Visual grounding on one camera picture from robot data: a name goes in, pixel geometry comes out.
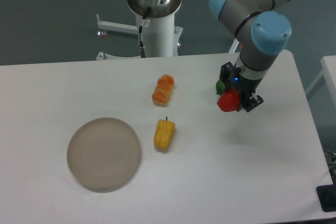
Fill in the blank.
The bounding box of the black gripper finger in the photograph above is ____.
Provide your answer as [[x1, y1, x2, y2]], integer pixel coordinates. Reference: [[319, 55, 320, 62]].
[[245, 93, 264, 112], [219, 62, 234, 91]]

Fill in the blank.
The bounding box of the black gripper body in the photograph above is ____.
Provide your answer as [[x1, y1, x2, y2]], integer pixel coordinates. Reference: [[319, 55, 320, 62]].
[[233, 66, 262, 110]]

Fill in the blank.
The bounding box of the red toy pepper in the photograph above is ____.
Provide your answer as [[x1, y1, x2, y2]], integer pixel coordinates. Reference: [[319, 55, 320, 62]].
[[217, 88, 240, 112]]

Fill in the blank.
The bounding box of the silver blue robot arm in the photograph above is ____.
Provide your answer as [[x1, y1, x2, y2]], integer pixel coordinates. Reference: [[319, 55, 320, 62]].
[[127, 0, 291, 112]]

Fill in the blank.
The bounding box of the green toy pepper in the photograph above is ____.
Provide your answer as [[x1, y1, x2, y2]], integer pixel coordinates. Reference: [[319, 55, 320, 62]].
[[215, 80, 225, 95]]

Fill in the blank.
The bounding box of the orange toy pepper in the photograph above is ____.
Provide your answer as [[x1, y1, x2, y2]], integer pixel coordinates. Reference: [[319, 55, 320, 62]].
[[152, 74, 175, 106]]

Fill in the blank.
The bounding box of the yellow toy pepper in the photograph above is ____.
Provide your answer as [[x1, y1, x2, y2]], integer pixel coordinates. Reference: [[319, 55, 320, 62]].
[[153, 116, 175, 152]]

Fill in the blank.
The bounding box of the white side table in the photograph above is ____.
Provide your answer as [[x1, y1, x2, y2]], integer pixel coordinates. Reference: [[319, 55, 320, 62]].
[[305, 55, 335, 104]]

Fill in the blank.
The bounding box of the black device at table edge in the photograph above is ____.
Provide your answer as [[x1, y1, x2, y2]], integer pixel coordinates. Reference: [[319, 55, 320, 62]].
[[316, 185, 336, 212]]

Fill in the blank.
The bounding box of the beige round plate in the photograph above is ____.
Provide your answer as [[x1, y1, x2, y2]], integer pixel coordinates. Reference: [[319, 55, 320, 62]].
[[67, 118, 141, 193]]

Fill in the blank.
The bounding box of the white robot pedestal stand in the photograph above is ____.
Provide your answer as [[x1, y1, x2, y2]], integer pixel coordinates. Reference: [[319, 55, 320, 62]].
[[96, 0, 183, 58]]

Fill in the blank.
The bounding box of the black cable with connector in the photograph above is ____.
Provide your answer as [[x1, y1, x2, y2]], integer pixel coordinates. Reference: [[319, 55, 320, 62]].
[[138, 6, 152, 58]]

